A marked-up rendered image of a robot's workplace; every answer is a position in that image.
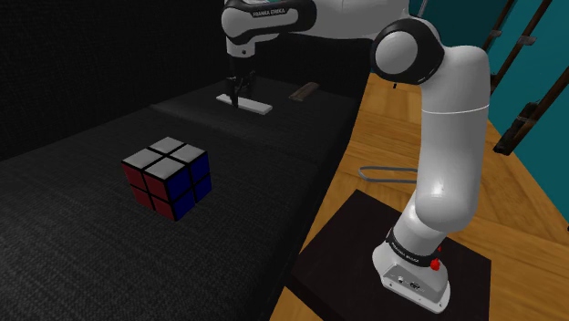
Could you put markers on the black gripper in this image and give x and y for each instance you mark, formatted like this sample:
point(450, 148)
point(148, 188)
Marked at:
point(240, 66)

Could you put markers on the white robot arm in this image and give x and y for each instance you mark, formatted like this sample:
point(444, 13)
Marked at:
point(449, 146)

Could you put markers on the white flat rectangular slab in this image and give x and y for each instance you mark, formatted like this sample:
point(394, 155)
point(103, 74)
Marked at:
point(255, 106)

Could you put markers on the brown flat rectangular block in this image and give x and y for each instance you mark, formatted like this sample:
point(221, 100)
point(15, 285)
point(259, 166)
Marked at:
point(304, 91)

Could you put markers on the white red blue puzzle cube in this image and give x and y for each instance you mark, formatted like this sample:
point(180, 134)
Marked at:
point(165, 178)

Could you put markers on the dark robot stand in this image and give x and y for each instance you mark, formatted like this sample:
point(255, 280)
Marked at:
point(338, 266)

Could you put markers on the dark wooden ladder rack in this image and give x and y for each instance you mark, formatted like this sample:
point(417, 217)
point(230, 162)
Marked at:
point(522, 120)

